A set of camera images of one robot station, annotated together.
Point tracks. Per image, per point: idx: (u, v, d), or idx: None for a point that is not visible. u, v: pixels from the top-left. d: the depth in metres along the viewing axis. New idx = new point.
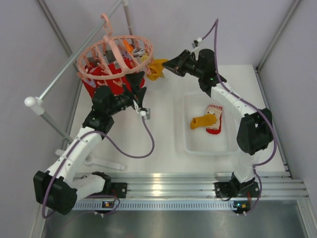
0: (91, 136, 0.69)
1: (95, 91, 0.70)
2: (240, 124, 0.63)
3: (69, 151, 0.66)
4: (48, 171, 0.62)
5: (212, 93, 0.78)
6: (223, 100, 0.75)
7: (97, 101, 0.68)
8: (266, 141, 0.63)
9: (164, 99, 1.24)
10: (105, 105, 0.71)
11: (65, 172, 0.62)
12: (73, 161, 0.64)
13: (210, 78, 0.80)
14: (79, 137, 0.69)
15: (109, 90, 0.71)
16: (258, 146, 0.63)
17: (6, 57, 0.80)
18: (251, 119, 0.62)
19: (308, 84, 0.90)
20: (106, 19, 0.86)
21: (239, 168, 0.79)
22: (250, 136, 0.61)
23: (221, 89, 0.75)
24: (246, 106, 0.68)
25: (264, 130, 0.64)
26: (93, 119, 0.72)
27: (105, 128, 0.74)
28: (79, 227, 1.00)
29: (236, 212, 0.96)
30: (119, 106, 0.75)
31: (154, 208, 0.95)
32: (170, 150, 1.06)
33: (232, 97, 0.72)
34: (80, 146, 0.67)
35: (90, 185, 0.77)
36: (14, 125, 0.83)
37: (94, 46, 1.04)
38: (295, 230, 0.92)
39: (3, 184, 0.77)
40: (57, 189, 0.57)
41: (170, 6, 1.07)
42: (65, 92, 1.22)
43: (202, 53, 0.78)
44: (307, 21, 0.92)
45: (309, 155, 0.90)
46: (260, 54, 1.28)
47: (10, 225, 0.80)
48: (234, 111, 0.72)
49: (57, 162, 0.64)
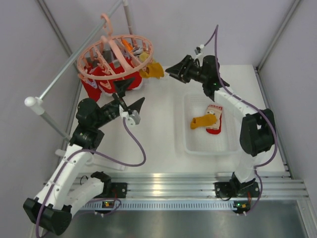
0: (79, 155, 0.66)
1: (79, 106, 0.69)
2: (242, 124, 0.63)
3: (57, 176, 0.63)
4: (37, 198, 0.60)
5: (215, 97, 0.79)
6: (225, 102, 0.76)
7: (82, 117, 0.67)
8: (269, 142, 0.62)
9: (163, 99, 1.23)
10: (91, 120, 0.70)
11: (54, 199, 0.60)
12: (61, 185, 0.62)
13: (214, 84, 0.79)
14: (66, 158, 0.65)
15: (94, 104, 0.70)
16: (261, 148, 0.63)
17: (6, 57, 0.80)
18: (253, 119, 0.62)
19: (309, 84, 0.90)
20: (106, 18, 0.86)
21: (239, 168, 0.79)
22: (252, 136, 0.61)
23: (223, 92, 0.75)
24: (247, 107, 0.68)
25: (266, 131, 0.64)
26: (80, 134, 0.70)
27: (94, 143, 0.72)
28: (79, 227, 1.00)
29: (236, 212, 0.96)
30: (106, 118, 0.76)
31: (154, 208, 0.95)
32: (170, 150, 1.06)
33: (235, 99, 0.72)
34: (68, 168, 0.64)
35: (88, 192, 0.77)
36: (14, 125, 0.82)
37: (92, 46, 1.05)
38: (295, 230, 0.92)
39: (3, 184, 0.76)
40: (46, 216, 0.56)
41: (170, 6, 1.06)
42: (65, 92, 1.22)
43: (206, 58, 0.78)
44: (307, 20, 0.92)
45: (309, 154, 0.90)
46: (260, 54, 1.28)
47: (10, 226, 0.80)
48: (236, 112, 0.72)
49: (45, 187, 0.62)
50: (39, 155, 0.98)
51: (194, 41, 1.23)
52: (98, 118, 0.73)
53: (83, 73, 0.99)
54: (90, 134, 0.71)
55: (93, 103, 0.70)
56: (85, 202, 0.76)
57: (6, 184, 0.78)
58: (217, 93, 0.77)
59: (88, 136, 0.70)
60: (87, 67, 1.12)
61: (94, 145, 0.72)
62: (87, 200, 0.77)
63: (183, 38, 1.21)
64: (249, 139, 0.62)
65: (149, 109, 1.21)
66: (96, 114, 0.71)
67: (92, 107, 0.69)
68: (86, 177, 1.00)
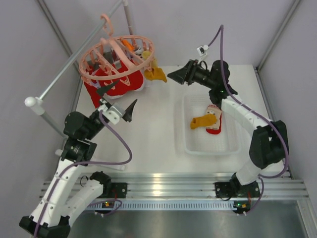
0: (70, 172, 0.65)
1: (66, 122, 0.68)
2: (253, 138, 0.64)
3: (50, 194, 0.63)
4: (32, 217, 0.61)
5: (222, 105, 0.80)
6: (234, 112, 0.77)
7: (70, 133, 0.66)
8: (281, 155, 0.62)
9: (163, 99, 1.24)
10: (80, 133, 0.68)
11: (49, 217, 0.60)
12: (55, 203, 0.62)
13: (221, 91, 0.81)
14: (57, 175, 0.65)
15: (80, 118, 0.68)
16: (272, 160, 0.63)
17: (6, 57, 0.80)
18: (265, 132, 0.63)
19: (309, 84, 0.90)
20: (106, 18, 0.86)
21: (240, 171, 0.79)
22: (263, 149, 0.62)
23: (232, 101, 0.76)
24: (258, 118, 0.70)
25: (278, 144, 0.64)
26: (72, 147, 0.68)
27: (87, 154, 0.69)
28: (79, 227, 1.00)
29: (236, 212, 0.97)
30: (97, 127, 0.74)
31: (154, 208, 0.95)
32: (170, 150, 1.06)
33: (244, 109, 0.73)
34: (60, 186, 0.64)
35: (86, 198, 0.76)
36: (14, 125, 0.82)
37: (92, 48, 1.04)
38: (295, 230, 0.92)
39: (3, 185, 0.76)
40: (42, 234, 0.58)
41: (171, 6, 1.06)
42: (65, 92, 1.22)
43: (216, 65, 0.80)
44: (307, 20, 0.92)
45: (309, 154, 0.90)
46: (260, 54, 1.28)
47: (10, 226, 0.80)
48: (245, 123, 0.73)
49: (40, 206, 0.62)
50: (39, 155, 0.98)
51: (194, 41, 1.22)
52: (88, 129, 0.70)
53: (85, 74, 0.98)
54: (81, 145, 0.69)
55: (80, 116, 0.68)
56: (83, 208, 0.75)
57: (6, 184, 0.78)
58: (225, 102, 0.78)
59: (79, 148, 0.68)
60: (88, 69, 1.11)
61: (87, 158, 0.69)
62: (86, 206, 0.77)
63: (183, 38, 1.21)
64: (260, 151, 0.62)
65: (149, 109, 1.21)
66: (85, 127, 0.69)
67: (79, 122, 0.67)
68: (85, 177, 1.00)
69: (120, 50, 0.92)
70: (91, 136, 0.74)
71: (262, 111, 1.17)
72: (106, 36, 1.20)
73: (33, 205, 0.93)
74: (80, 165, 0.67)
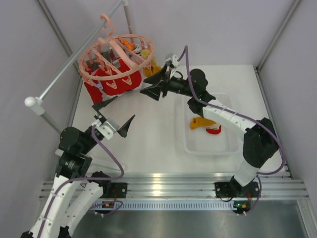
0: (66, 188, 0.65)
1: (61, 137, 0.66)
2: (245, 141, 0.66)
3: (47, 210, 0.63)
4: (32, 233, 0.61)
5: (204, 113, 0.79)
6: (218, 118, 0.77)
7: (65, 148, 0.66)
8: (273, 150, 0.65)
9: (163, 99, 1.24)
10: (76, 148, 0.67)
11: (47, 234, 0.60)
12: (52, 219, 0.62)
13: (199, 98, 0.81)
14: (53, 192, 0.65)
15: (76, 133, 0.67)
16: (267, 156, 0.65)
17: (6, 57, 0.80)
18: (254, 133, 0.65)
19: (309, 83, 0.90)
20: (106, 17, 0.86)
21: (240, 173, 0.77)
22: (257, 149, 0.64)
23: (213, 108, 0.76)
24: (244, 120, 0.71)
25: (268, 140, 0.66)
26: (66, 163, 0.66)
27: (81, 170, 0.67)
28: (79, 227, 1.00)
29: (236, 212, 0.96)
30: (93, 141, 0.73)
31: (154, 208, 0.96)
32: (170, 150, 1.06)
33: (227, 114, 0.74)
34: (57, 202, 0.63)
35: (85, 205, 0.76)
36: (14, 125, 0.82)
37: (91, 48, 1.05)
38: (295, 230, 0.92)
39: (4, 185, 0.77)
40: None
41: (170, 6, 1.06)
42: (66, 92, 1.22)
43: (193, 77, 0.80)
44: (307, 20, 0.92)
45: (309, 154, 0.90)
46: (260, 54, 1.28)
47: (10, 226, 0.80)
48: (232, 127, 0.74)
49: (38, 222, 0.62)
50: (39, 155, 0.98)
51: (194, 41, 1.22)
52: (83, 145, 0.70)
53: (86, 74, 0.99)
54: (76, 161, 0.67)
55: (76, 132, 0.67)
56: (83, 215, 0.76)
57: (6, 184, 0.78)
58: (207, 110, 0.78)
59: (74, 164, 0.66)
60: (87, 70, 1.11)
61: (82, 173, 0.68)
62: (86, 211, 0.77)
63: (183, 38, 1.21)
64: (255, 152, 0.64)
65: (149, 109, 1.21)
66: (80, 142, 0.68)
67: (74, 138, 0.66)
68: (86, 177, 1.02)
69: (120, 49, 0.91)
70: (86, 150, 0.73)
71: (262, 111, 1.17)
72: (105, 36, 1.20)
73: (34, 205, 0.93)
74: (75, 181, 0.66)
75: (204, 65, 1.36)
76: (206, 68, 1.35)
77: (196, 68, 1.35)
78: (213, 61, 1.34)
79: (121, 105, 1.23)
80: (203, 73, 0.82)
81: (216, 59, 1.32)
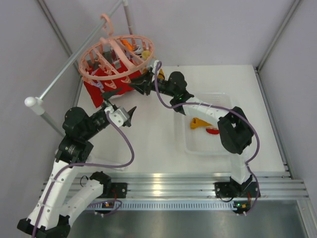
0: (66, 173, 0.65)
1: (66, 116, 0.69)
2: (219, 128, 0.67)
3: (46, 197, 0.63)
4: (29, 219, 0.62)
5: (185, 111, 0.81)
6: (196, 113, 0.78)
7: (69, 127, 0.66)
8: (249, 136, 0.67)
9: (164, 100, 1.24)
10: (79, 130, 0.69)
11: (46, 220, 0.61)
12: (51, 206, 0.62)
13: (179, 97, 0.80)
14: (53, 177, 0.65)
15: (81, 113, 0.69)
16: (243, 143, 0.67)
17: (6, 57, 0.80)
18: (227, 120, 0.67)
19: (308, 84, 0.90)
20: (106, 17, 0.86)
21: (234, 169, 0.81)
22: (232, 136, 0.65)
23: (190, 104, 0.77)
24: (218, 110, 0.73)
25: (242, 127, 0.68)
26: (66, 148, 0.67)
27: (81, 156, 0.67)
28: (79, 227, 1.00)
29: (236, 212, 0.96)
30: (97, 128, 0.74)
31: (154, 208, 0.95)
32: (170, 149, 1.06)
33: (204, 107, 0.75)
34: (56, 188, 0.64)
35: (86, 199, 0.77)
36: (15, 125, 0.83)
37: (92, 48, 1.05)
38: (295, 230, 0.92)
39: (3, 184, 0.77)
40: None
41: (171, 7, 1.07)
42: (65, 92, 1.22)
43: (173, 79, 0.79)
44: (307, 21, 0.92)
45: (309, 153, 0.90)
46: (260, 54, 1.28)
47: (10, 225, 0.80)
48: (208, 119, 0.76)
49: (36, 208, 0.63)
50: (39, 155, 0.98)
51: (194, 41, 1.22)
52: (87, 128, 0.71)
53: (86, 74, 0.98)
54: (77, 146, 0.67)
55: (81, 112, 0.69)
56: (84, 207, 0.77)
57: (6, 184, 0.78)
58: (186, 108, 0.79)
59: (74, 149, 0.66)
60: (88, 69, 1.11)
61: (82, 158, 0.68)
62: (86, 205, 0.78)
63: (183, 38, 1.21)
64: (230, 138, 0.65)
65: (149, 109, 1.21)
66: (84, 125, 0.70)
67: (79, 117, 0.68)
68: (86, 177, 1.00)
69: (120, 50, 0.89)
70: (88, 136, 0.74)
71: (262, 111, 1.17)
72: (105, 35, 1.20)
73: (33, 206, 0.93)
74: (75, 166, 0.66)
75: (204, 65, 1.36)
76: (206, 68, 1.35)
77: (196, 68, 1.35)
78: (213, 61, 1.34)
79: (121, 105, 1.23)
80: (183, 74, 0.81)
81: (216, 59, 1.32)
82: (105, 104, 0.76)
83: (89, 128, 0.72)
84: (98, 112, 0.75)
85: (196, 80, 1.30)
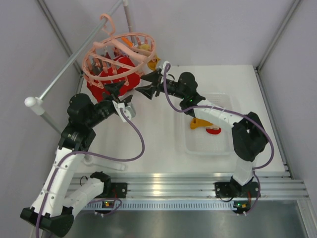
0: (69, 160, 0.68)
1: (71, 102, 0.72)
2: (233, 135, 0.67)
3: (50, 184, 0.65)
4: (33, 208, 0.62)
5: (196, 114, 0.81)
6: (208, 116, 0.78)
7: (74, 111, 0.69)
8: (263, 143, 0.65)
9: (164, 100, 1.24)
10: (83, 116, 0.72)
11: (50, 207, 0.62)
12: (55, 193, 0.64)
13: (189, 99, 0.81)
14: (56, 164, 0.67)
15: (86, 99, 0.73)
16: (258, 150, 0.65)
17: (6, 57, 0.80)
18: (241, 126, 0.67)
19: (308, 84, 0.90)
20: (108, 17, 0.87)
21: (237, 171, 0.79)
22: (245, 142, 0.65)
23: (202, 107, 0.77)
24: (232, 115, 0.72)
25: (257, 133, 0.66)
26: (69, 135, 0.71)
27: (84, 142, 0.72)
28: (78, 227, 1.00)
29: (236, 212, 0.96)
30: (99, 117, 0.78)
31: (154, 208, 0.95)
32: (169, 149, 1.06)
33: (216, 111, 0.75)
34: (60, 174, 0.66)
35: (88, 193, 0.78)
36: (15, 125, 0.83)
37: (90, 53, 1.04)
38: (295, 230, 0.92)
39: (3, 184, 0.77)
40: (45, 225, 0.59)
41: (171, 6, 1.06)
42: (66, 92, 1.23)
43: (184, 80, 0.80)
44: (307, 21, 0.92)
45: (309, 154, 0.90)
46: (260, 54, 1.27)
47: (9, 225, 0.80)
48: (221, 124, 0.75)
49: (40, 196, 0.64)
50: (39, 155, 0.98)
51: (194, 41, 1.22)
52: (89, 115, 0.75)
53: (91, 76, 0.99)
54: (79, 134, 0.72)
55: (85, 97, 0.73)
56: (86, 203, 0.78)
57: (6, 184, 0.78)
58: (197, 111, 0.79)
59: (77, 136, 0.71)
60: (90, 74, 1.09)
61: (85, 145, 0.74)
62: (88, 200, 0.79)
63: (183, 38, 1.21)
64: (244, 145, 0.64)
65: (149, 109, 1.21)
66: (88, 110, 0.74)
67: (83, 102, 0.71)
68: (85, 177, 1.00)
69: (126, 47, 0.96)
70: (91, 125, 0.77)
71: (262, 111, 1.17)
72: (105, 35, 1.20)
73: None
74: (79, 153, 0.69)
75: (204, 65, 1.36)
76: (206, 68, 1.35)
77: (196, 68, 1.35)
78: (213, 61, 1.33)
79: None
80: (192, 75, 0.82)
81: (217, 59, 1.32)
82: (111, 97, 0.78)
83: (92, 116, 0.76)
84: (102, 102, 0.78)
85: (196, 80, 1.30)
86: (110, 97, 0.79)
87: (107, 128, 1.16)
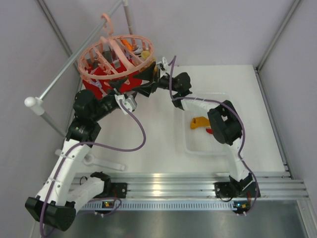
0: (77, 150, 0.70)
1: (77, 98, 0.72)
2: (209, 118, 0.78)
3: (56, 173, 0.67)
4: (39, 196, 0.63)
5: (183, 105, 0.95)
6: (193, 106, 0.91)
7: (79, 107, 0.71)
8: (237, 129, 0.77)
9: (164, 100, 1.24)
10: (88, 111, 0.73)
11: (56, 195, 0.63)
12: (61, 182, 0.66)
13: (179, 94, 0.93)
14: (64, 153, 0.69)
15: (90, 94, 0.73)
16: (232, 134, 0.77)
17: (6, 57, 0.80)
18: (216, 111, 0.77)
19: (309, 84, 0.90)
20: (107, 17, 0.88)
21: (231, 166, 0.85)
22: (220, 127, 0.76)
23: (189, 99, 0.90)
24: (210, 103, 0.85)
25: (232, 120, 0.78)
26: (77, 128, 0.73)
27: (91, 136, 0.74)
28: (78, 228, 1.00)
29: (236, 212, 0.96)
30: (104, 111, 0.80)
31: (154, 208, 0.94)
32: (170, 149, 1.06)
33: (198, 101, 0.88)
34: (67, 164, 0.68)
35: (90, 190, 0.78)
36: (14, 125, 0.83)
37: (91, 47, 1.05)
38: (295, 230, 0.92)
39: (3, 185, 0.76)
40: (50, 213, 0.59)
41: (171, 7, 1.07)
42: (65, 91, 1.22)
43: (180, 80, 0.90)
44: (307, 21, 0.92)
45: (309, 154, 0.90)
46: (260, 54, 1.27)
47: (9, 225, 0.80)
48: (202, 111, 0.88)
49: (46, 185, 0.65)
50: (39, 155, 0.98)
51: (194, 41, 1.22)
52: (95, 110, 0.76)
53: (84, 74, 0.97)
54: (86, 127, 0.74)
55: (90, 94, 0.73)
56: (87, 200, 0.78)
57: (6, 184, 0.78)
58: (184, 101, 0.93)
59: (83, 130, 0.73)
60: (87, 68, 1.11)
61: (92, 138, 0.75)
62: (89, 198, 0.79)
63: (183, 38, 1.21)
64: (220, 129, 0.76)
65: (149, 109, 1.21)
66: (93, 106, 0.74)
67: (88, 98, 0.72)
68: (85, 177, 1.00)
69: (120, 52, 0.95)
70: (96, 119, 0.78)
71: (262, 111, 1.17)
72: (106, 35, 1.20)
73: None
74: (85, 144, 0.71)
75: (204, 65, 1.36)
76: (206, 68, 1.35)
77: (196, 68, 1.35)
78: (213, 61, 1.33)
79: None
80: (189, 76, 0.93)
81: (217, 59, 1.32)
82: (114, 92, 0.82)
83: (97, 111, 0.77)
84: (106, 96, 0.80)
85: (196, 80, 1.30)
86: (112, 91, 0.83)
87: (106, 128, 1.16)
